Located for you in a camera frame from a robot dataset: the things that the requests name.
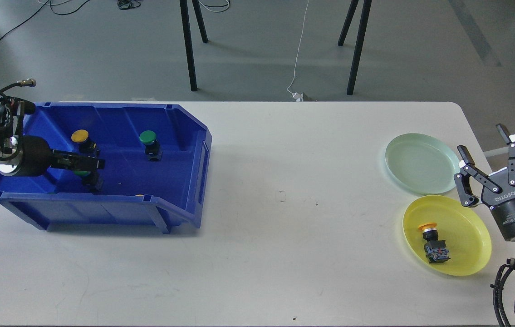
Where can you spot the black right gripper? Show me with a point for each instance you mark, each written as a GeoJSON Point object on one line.
{"type": "Point", "coordinates": [500, 202]}

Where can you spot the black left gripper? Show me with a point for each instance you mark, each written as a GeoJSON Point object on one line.
{"type": "Point", "coordinates": [33, 157]}

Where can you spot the green push button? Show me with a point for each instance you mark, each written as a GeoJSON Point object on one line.
{"type": "Point", "coordinates": [152, 146]}
{"type": "Point", "coordinates": [92, 181]}

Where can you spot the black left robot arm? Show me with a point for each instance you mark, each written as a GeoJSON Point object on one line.
{"type": "Point", "coordinates": [12, 113]}

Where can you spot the light green plate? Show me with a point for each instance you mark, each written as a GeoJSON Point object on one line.
{"type": "Point", "coordinates": [421, 164]}

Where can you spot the yellow plate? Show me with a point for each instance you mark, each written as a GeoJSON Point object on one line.
{"type": "Point", "coordinates": [466, 235]}

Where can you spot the blue plastic bin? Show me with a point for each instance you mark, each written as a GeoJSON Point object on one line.
{"type": "Point", "coordinates": [173, 187]}

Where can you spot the black tripod legs left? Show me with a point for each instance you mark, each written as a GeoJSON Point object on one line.
{"type": "Point", "coordinates": [187, 36]}

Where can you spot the black tripod legs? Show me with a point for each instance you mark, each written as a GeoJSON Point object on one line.
{"type": "Point", "coordinates": [187, 36]}
{"type": "Point", "coordinates": [360, 39]}

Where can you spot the black tripod legs right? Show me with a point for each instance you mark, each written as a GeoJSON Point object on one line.
{"type": "Point", "coordinates": [360, 39]}

